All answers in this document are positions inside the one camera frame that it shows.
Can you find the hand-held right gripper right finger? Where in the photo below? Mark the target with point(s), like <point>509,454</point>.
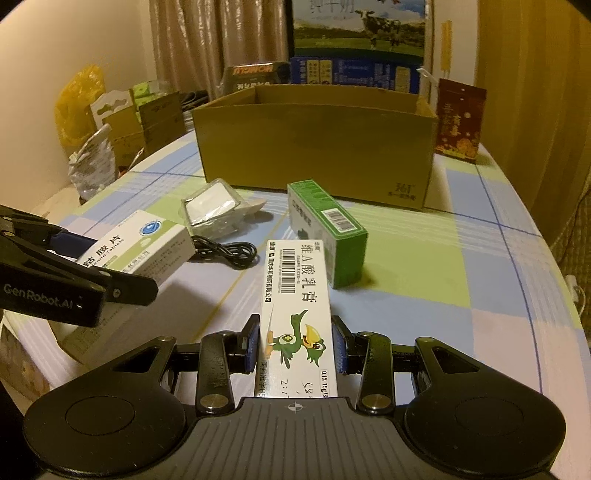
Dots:
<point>339,344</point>

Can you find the red gift packet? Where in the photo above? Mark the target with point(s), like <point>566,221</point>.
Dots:
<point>459,120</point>

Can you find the clear plastic package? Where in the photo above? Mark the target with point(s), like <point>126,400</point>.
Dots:
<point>212,207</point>

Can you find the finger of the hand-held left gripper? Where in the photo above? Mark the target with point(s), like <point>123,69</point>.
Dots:
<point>69,242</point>
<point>129,288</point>

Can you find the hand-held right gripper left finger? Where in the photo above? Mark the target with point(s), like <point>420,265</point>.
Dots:
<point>253,344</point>

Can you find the white paper with yellow print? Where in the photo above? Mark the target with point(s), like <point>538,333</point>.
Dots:
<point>450,41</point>

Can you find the dark printed box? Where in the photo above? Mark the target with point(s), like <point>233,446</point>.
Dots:
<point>254,76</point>

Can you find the white medicine tablet box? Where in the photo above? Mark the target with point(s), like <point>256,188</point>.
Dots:
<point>138,249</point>

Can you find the brown cardboard box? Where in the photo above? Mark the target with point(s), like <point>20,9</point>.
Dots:
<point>318,143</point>

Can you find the crumpled silver foil bag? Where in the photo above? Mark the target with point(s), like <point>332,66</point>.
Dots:
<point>92,161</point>

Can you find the stacked brown cardboard boxes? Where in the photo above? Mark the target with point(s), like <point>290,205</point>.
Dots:
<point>138,120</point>

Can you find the golden brown curtain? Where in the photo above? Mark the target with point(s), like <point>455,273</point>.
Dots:
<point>531,83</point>

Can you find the yellow plastic bag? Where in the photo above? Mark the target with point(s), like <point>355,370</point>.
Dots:
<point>78,106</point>

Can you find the milk carton with cow print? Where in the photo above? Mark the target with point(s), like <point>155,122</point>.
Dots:
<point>360,23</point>

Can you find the white power strip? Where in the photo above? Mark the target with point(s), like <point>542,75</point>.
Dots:
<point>576,286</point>

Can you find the white ointment box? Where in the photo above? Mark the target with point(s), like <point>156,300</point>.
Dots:
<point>295,318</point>

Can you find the beige curtain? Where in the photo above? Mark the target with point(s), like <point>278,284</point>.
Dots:
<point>217,41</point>

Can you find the green carton box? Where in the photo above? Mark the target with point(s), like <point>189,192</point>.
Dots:
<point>328,230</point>

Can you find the checked cloth covered desktop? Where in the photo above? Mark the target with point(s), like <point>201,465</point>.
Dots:
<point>415,300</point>

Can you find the blue printed box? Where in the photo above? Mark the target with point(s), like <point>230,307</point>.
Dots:
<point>351,71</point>

